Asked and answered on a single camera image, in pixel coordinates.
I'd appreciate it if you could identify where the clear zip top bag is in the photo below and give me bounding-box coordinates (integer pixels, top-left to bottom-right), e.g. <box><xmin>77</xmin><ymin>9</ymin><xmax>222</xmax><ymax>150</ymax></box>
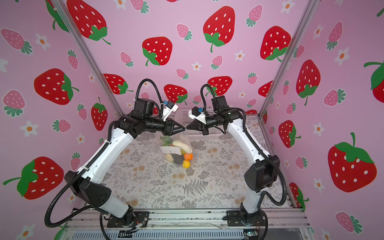
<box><xmin>158</xmin><ymin>132</ymin><xmax>194</xmax><ymax>167</ymax></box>

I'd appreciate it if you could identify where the aluminium front rail frame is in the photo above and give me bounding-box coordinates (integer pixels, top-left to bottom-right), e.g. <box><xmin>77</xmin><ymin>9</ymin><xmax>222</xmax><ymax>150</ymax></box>
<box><xmin>60</xmin><ymin>208</ymin><xmax>316</xmax><ymax>240</ymax></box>

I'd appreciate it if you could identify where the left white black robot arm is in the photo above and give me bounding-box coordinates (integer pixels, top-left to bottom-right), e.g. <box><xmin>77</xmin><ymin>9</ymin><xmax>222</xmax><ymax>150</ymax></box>
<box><xmin>44</xmin><ymin>99</ymin><xmax>185</xmax><ymax>228</ymax></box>

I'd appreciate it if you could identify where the orange toy tangerine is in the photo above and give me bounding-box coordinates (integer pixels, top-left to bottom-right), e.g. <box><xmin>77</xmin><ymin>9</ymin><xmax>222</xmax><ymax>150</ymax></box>
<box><xmin>184</xmin><ymin>153</ymin><xmax>194</xmax><ymax>161</ymax></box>

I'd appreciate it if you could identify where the white plastic basket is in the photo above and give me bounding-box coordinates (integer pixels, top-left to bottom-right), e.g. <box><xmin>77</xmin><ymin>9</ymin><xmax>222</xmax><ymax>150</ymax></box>
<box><xmin>175</xmin><ymin>109</ymin><xmax>223</xmax><ymax>141</ymax></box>

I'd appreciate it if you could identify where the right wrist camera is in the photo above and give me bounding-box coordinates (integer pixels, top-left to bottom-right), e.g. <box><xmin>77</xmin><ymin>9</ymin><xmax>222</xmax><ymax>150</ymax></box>
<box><xmin>188</xmin><ymin>107</ymin><xmax>207</xmax><ymax>124</ymax></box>

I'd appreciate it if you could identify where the white toy radish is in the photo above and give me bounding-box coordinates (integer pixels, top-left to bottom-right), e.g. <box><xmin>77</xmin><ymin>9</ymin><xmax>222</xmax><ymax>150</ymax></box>
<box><xmin>160</xmin><ymin>136</ymin><xmax>193</xmax><ymax>154</ymax></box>

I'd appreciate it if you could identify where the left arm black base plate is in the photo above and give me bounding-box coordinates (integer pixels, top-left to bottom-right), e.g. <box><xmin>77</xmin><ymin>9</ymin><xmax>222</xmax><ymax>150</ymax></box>
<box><xmin>107</xmin><ymin>211</ymin><xmax>150</xmax><ymax>228</ymax></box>

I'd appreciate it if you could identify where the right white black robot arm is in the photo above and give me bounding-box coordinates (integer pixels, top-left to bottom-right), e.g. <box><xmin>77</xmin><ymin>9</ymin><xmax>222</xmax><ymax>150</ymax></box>
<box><xmin>187</xmin><ymin>96</ymin><xmax>287</xmax><ymax>226</ymax></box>

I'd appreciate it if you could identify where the aluminium corner post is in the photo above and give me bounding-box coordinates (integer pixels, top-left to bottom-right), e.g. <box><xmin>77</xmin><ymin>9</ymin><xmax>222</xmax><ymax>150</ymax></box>
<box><xmin>53</xmin><ymin>0</ymin><xmax>124</xmax><ymax>117</ymax></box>
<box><xmin>258</xmin><ymin>0</ymin><xmax>320</xmax><ymax>118</ymax></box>

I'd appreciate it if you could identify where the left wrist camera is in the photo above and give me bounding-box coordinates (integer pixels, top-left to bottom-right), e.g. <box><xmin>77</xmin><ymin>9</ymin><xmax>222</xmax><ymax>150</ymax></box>
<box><xmin>162</xmin><ymin>101</ymin><xmax>179</xmax><ymax>121</ymax></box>

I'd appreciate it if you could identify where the yellow toy lemon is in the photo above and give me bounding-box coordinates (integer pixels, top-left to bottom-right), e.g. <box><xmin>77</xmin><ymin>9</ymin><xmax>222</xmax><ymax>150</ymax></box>
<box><xmin>182</xmin><ymin>160</ymin><xmax>191</xmax><ymax>169</ymax></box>

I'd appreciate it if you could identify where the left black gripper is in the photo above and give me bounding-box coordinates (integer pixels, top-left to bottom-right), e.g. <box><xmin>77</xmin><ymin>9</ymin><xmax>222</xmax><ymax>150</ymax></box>
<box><xmin>143</xmin><ymin>117</ymin><xmax>185</xmax><ymax>138</ymax></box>

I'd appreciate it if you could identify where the right aluminium corner post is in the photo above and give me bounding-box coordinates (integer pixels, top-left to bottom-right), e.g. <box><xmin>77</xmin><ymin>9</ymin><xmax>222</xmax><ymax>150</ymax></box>
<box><xmin>258</xmin><ymin>0</ymin><xmax>320</xmax><ymax>118</ymax></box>

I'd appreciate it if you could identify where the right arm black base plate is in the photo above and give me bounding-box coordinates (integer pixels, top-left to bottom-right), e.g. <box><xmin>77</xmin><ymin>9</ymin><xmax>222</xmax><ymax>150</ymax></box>
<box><xmin>223</xmin><ymin>210</ymin><xmax>268</xmax><ymax>227</ymax></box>

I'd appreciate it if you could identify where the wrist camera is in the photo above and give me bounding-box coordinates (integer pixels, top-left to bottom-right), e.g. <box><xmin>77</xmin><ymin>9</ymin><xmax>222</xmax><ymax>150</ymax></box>
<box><xmin>162</xmin><ymin>101</ymin><xmax>179</xmax><ymax>121</ymax></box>
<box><xmin>188</xmin><ymin>107</ymin><xmax>207</xmax><ymax>124</ymax></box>

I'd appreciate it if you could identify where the dark purple toy eggplant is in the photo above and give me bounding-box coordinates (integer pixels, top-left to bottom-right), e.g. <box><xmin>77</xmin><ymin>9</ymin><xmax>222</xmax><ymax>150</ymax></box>
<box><xmin>171</xmin><ymin>154</ymin><xmax>185</xmax><ymax>165</ymax></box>

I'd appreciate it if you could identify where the left aluminium corner post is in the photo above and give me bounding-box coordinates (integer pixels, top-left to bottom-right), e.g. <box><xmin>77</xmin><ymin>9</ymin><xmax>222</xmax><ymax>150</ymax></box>
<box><xmin>53</xmin><ymin>0</ymin><xmax>124</xmax><ymax>117</ymax></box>

